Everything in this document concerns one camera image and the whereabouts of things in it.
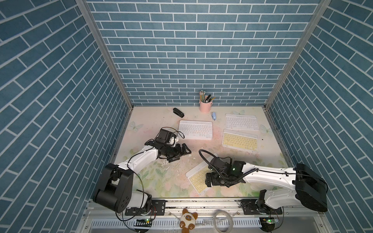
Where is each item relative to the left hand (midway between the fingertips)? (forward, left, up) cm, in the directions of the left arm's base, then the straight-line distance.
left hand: (188, 155), depth 83 cm
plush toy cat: (-31, 0, -6) cm, 31 cm away
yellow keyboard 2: (+15, -36, -8) cm, 40 cm away
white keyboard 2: (+32, -40, -8) cm, 52 cm away
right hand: (-14, -13, -6) cm, 20 cm away
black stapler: (+39, +9, -6) cm, 41 cm away
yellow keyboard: (-9, -5, -9) cm, 14 cm away
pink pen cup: (+42, -12, -3) cm, 44 cm away
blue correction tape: (+36, -19, -6) cm, 41 cm away
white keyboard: (+23, -5, -7) cm, 25 cm away
